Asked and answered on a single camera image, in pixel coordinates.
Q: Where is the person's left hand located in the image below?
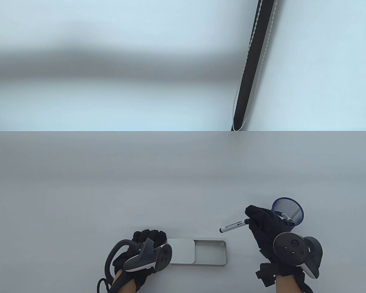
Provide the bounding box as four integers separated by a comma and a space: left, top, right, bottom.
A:
112, 230, 167, 277

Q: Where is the person's right hand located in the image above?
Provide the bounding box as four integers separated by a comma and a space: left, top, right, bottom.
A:
245, 205, 305, 287

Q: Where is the silver metal sliding box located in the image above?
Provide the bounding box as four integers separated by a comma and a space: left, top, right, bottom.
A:
168, 239, 227, 267

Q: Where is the person's left forearm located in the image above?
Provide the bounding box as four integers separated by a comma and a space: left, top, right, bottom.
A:
111, 270, 137, 293

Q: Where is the person's right forearm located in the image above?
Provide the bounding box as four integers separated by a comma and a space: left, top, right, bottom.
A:
276, 275, 303, 293

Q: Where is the black white left hand controller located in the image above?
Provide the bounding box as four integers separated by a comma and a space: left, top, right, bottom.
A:
105, 238, 173, 272

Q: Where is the black white hand controller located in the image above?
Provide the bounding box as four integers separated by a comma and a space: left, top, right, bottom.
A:
273, 233, 323, 279
105, 238, 173, 272

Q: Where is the black white right hand controller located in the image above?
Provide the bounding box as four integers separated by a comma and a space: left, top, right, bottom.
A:
273, 233, 323, 279

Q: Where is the blue mesh pen cup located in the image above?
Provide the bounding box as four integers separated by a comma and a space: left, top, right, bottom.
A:
271, 197, 304, 228

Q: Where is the black left glove cable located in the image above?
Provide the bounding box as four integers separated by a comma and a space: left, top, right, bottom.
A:
97, 277, 112, 293

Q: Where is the black window blind cord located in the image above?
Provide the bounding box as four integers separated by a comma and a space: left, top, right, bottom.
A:
231, 0, 278, 131

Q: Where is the white beaded blind cord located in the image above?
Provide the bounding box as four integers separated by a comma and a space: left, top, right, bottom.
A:
233, 0, 278, 132

